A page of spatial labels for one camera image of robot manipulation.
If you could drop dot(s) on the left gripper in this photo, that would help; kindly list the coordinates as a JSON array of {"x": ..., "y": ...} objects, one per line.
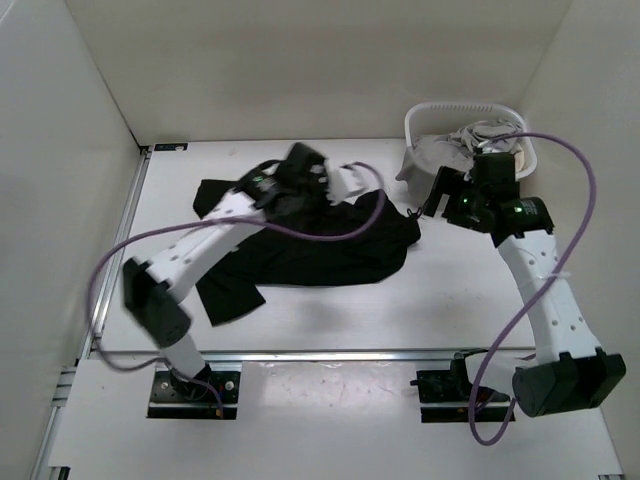
[{"x": 320, "y": 182}]

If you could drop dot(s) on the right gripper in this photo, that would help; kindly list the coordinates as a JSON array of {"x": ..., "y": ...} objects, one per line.
[{"x": 453, "y": 182}]

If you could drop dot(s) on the black trousers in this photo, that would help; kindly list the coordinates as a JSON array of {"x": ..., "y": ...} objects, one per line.
[{"x": 229, "y": 290}]

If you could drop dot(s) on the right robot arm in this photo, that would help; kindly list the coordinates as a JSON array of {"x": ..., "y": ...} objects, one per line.
[{"x": 570, "y": 370}]

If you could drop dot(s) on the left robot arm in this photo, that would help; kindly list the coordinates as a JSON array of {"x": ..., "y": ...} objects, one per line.
[{"x": 154, "y": 289}]

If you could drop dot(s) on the grey garment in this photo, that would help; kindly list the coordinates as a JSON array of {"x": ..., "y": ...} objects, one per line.
[{"x": 430, "y": 152}]

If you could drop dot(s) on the white laundry basket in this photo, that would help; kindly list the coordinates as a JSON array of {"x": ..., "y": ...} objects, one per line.
[{"x": 447, "y": 133}]

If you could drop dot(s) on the beige garment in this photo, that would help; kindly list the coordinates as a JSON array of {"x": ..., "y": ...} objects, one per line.
[{"x": 519, "y": 158}]

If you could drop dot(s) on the black label sticker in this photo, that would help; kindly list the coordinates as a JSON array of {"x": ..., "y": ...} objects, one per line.
[{"x": 170, "y": 147}]

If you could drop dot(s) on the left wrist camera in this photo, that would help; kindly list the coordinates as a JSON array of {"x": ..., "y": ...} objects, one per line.
[{"x": 345, "y": 182}]

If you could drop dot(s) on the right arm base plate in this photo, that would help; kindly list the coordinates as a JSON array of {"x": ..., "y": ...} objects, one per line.
[{"x": 444, "y": 396}]

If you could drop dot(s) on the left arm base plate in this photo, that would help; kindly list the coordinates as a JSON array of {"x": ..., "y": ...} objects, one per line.
[{"x": 169, "y": 399}]

